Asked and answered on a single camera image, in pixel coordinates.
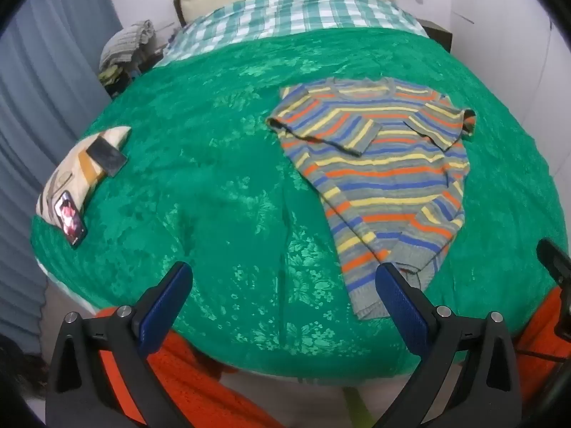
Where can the striped knit sweater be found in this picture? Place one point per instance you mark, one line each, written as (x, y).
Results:
(383, 165)

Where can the grey striped cloth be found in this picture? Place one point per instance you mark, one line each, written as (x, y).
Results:
(125, 42)

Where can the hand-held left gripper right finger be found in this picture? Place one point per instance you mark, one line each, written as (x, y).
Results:
(399, 307)

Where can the green checked blanket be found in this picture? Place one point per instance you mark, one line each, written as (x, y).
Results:
(290, 13)

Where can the blue-grey curtain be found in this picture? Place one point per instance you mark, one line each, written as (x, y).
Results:
(35, 98)

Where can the dark phone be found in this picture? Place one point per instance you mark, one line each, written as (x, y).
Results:
(107, 158)

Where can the green floral blanket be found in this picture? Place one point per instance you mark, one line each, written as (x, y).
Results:
(200, 187)

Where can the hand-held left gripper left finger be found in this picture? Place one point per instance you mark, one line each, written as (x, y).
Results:
(167, 303)

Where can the dark wooden headboard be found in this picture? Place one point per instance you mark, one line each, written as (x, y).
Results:
(177, 11)

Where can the pile of dark clothes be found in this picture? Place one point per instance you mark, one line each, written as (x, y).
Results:
(118, 80)

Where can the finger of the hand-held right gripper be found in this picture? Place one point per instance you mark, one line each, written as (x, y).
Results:
(555, 261)

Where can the dark nightstand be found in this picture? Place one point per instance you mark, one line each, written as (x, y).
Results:
(439, 33)

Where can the smartphone with lit screen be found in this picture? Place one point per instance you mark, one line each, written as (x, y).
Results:
(69, 218)

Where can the cream patterned cushion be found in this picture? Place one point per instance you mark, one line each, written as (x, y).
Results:
(67, 178)

